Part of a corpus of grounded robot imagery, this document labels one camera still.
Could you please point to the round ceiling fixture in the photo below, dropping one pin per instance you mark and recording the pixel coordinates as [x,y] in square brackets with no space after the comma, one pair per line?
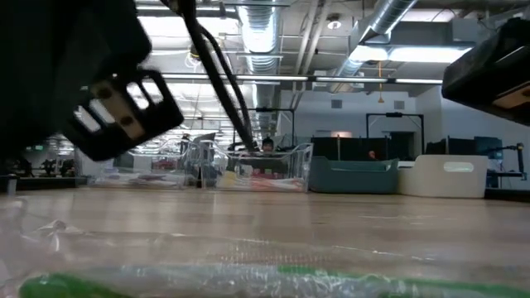
[334,24]

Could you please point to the long ceiling light rail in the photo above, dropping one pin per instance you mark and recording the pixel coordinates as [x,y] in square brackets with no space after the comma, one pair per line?
[331,78]

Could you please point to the green exit sign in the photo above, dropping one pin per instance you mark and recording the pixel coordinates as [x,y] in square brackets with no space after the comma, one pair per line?
[39,147]

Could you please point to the teal plastic bin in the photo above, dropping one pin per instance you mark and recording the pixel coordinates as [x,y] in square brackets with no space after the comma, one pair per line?
[352,178]

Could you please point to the black bench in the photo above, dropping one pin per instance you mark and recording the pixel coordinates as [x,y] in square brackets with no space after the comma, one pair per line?
[41,184]

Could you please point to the black background stand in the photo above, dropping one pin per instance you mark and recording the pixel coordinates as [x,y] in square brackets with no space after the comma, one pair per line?
[519,157]

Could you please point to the black monitor row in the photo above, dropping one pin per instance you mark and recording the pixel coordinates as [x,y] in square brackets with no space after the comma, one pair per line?
[352,147]
[455,147]

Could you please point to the orange white toothbrush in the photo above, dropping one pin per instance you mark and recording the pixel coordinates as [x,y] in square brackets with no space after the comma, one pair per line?
[269,174]
[265,185]

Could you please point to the white plastic bin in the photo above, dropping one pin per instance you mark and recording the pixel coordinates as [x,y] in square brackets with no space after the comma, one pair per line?
[422,182]

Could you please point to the black background equipment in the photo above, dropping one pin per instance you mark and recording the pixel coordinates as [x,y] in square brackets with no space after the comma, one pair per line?
[62,167]

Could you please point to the person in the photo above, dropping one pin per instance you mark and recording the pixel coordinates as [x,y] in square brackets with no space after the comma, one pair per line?
[268,145]
[372,155]

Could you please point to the silver round air duct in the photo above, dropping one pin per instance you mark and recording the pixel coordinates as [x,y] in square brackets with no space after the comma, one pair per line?
[261,41]
[389,18]

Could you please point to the green white toothbrush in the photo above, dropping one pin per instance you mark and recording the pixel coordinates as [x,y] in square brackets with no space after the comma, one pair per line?
[290,283]
[457,167]

